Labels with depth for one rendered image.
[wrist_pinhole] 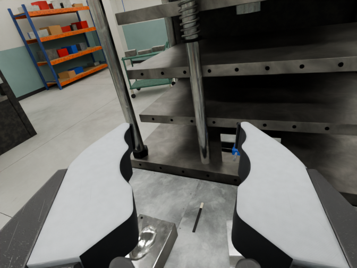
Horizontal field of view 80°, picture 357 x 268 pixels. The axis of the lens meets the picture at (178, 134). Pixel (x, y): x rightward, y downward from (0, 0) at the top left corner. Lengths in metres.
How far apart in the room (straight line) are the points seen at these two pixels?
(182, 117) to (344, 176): 0.77
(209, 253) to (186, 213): 0.19
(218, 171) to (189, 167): 0.15
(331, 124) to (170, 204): 0.72
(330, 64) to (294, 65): 0.11
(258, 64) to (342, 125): 0.39
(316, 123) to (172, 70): 0.64
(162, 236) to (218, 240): 0.20
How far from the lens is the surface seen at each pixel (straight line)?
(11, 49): 7.69
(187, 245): 0.85
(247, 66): 0.93
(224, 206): 0.94
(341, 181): 1.15
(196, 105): 0.99
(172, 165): 1.19
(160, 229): 0.82
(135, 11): 1.10
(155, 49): 4.67
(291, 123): 1.01
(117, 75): 1.13
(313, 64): 0.93
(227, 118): 1.03
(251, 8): 1.16
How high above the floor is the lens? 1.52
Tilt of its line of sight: 30 degrees down
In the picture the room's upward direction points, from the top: 11 degrees counter-clockwise
